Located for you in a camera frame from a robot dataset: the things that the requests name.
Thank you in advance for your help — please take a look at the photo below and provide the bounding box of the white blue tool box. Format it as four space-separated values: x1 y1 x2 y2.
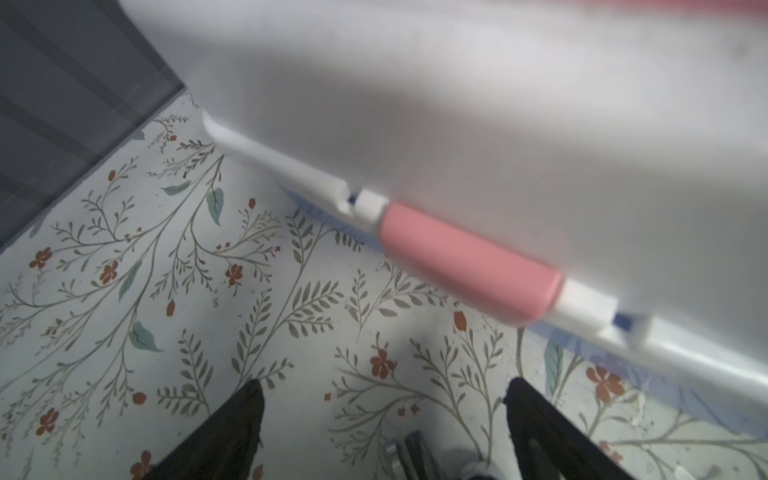
122 1 767 437

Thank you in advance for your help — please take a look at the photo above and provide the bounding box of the black ratchet wrench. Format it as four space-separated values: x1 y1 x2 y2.
380 430 505 480

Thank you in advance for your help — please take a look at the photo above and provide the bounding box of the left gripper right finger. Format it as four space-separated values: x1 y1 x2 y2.
504 377 631 480

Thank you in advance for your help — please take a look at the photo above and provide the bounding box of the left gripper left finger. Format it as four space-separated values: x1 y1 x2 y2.
145 380 265 479

